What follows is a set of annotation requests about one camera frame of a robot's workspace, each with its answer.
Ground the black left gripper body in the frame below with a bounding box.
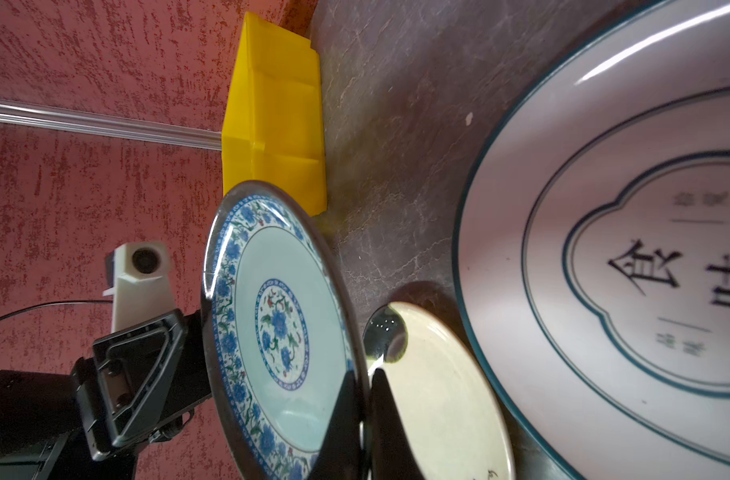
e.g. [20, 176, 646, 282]
[0, 370, 137, 479]

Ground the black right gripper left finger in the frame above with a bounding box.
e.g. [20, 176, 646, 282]
[308, 371, 364, 480]

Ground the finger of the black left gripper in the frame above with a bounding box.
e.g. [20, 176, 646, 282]
[71, 309, 212, 461]

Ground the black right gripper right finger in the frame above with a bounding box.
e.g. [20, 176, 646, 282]
[370, 368, 424, 480]

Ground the blue floral rimmed plate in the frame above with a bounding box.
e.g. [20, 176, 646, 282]
[201, 181, 368, 479]

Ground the white plate with quatrefoil design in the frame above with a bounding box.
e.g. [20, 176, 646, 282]
[453, 1, 730, 479]

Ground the yellow plastic bin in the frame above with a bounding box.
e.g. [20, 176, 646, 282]
[221, 13, 328, 216]

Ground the cream plate with black blotch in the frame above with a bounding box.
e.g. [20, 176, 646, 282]
[363, 301, 516, 479]

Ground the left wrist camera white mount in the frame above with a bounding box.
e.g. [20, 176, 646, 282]
[103, 241, 176, 333]

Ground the silver left corner wall strip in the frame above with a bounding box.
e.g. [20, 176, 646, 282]
[0, 100, 222, 151]

